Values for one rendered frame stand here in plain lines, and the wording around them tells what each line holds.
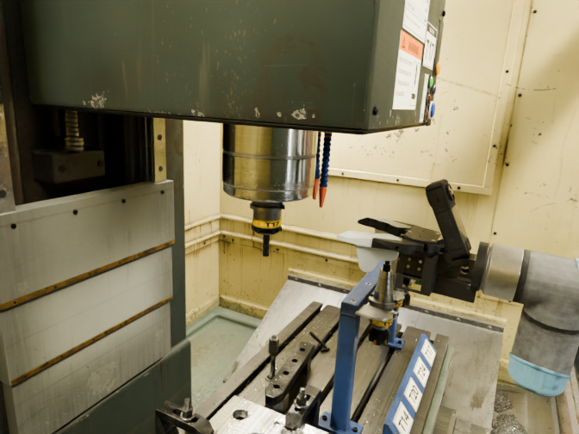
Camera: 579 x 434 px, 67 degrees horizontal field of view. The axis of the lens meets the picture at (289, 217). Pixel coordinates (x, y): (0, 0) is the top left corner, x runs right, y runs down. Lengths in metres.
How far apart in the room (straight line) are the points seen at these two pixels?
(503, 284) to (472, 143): 1.05
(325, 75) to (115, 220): 0.67
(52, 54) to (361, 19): 0.55
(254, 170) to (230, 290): 1.57
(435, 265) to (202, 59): 0.44
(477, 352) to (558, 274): 1.12
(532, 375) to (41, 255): 0.87
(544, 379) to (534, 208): 1.04
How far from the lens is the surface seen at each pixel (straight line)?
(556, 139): 1.66
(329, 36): 0.57
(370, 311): 0.95
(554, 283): 0.66
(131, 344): 1.25
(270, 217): 0.75
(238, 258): 2.12
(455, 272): 0.68
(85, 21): 0.84
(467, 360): 1.73
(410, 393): 1.21
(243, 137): 0.68
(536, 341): 0.69
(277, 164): 0.67
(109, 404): 1.31
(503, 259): 0.65
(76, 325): 1.10
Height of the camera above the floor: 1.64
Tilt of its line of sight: 15 degrees down
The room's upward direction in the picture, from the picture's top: 3 degrees clockwise
